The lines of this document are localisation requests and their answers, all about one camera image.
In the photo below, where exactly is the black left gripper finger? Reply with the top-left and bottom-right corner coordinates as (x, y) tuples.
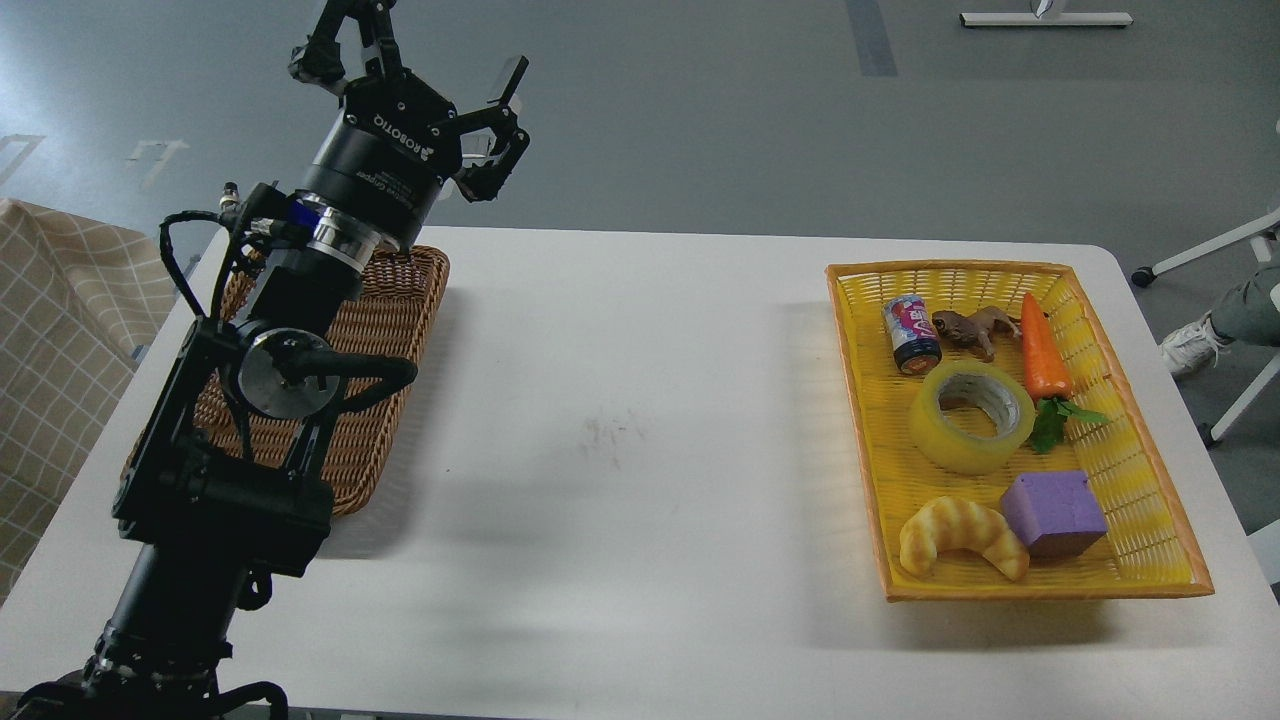
(288, 0), (406, 99)
(438, 55), (530, 202)

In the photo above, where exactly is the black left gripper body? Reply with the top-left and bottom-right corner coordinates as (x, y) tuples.
(294, 76), (454, 251)

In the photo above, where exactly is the yellow tape roll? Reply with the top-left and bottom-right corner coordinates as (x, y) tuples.
(908, 360), (1036, 475)

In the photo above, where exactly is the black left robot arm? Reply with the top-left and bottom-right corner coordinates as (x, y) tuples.
(12, 1), (530, 719)

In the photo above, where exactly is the brown wicker basket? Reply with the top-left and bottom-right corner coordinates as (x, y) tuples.
(189, 246), (451, 518)

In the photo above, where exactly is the beige checkered cloth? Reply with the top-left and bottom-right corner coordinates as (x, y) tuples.
(1, 199), (175, 597)

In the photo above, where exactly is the small soda can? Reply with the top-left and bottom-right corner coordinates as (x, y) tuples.
(883, 293), (942, 375)

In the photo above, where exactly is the brown toy frog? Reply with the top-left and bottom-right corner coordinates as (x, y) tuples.
(931, 306), (1023, 363)

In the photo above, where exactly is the toy croissant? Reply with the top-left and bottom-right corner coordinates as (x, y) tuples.
(899, 496), (1030, 582)

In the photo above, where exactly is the yellow plastic basket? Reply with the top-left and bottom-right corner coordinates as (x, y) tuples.
(826, 259), (1213, 602)

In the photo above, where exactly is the orange toy carrot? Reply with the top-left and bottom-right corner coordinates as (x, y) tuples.
(1020, 293), (1108, 454)

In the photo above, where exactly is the white stand base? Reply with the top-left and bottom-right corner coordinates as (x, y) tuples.
(959, 1), (1134, 29)

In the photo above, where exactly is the purple foam cube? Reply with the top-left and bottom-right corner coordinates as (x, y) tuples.
(1000, 470), (1108, 559)

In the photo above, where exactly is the white chair base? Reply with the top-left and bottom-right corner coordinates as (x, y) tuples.
(1132, 205), (1280, 448)

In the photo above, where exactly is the person in grey trousers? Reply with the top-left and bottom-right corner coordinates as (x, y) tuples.
(1158, 258), (1279, 378)

